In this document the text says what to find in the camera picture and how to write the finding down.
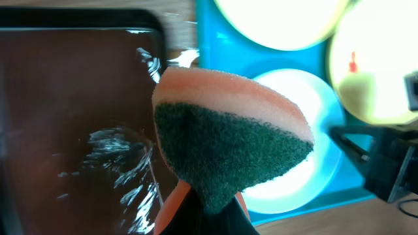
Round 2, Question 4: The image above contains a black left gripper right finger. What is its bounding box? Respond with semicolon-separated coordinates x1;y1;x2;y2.
221;198;259;235

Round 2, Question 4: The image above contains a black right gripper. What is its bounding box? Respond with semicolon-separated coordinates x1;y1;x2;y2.
329;125;417;203

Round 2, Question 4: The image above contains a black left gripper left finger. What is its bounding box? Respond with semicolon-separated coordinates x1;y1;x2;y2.
159;189;203;235

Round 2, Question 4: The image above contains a light blue plate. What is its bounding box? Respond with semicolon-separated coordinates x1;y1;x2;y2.
242;69;346;214

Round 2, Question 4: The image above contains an orange and green sponge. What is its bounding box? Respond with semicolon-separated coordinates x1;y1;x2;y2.
152;67;315;234

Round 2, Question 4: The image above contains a black water basin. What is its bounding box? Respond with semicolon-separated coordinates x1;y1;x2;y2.
1;7;175;234

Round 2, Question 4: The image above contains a yellow plate with red stain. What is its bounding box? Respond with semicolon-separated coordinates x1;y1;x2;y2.
215;0;349;51

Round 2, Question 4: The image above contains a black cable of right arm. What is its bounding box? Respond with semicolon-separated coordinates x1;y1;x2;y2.
397;198;418;219

